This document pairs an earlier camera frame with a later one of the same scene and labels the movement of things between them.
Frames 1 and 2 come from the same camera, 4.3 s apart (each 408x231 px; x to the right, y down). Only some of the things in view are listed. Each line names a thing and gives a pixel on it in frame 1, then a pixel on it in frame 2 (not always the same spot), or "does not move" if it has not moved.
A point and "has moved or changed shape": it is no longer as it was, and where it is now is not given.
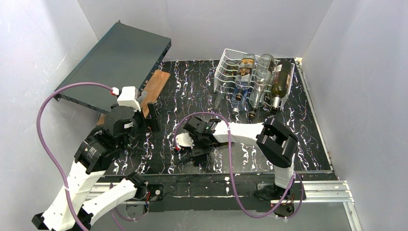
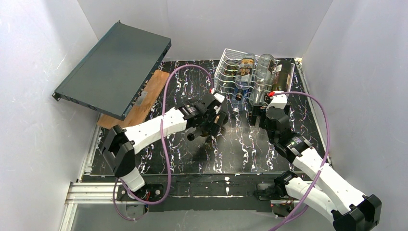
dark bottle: [198, 160] has moved or changed shape
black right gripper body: [197, 138] → [258, 113]
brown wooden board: [154, 87] does not move
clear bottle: [264, 68] does not move
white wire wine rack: [267, 80] does not move
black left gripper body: [153, 115] → [212, 119]
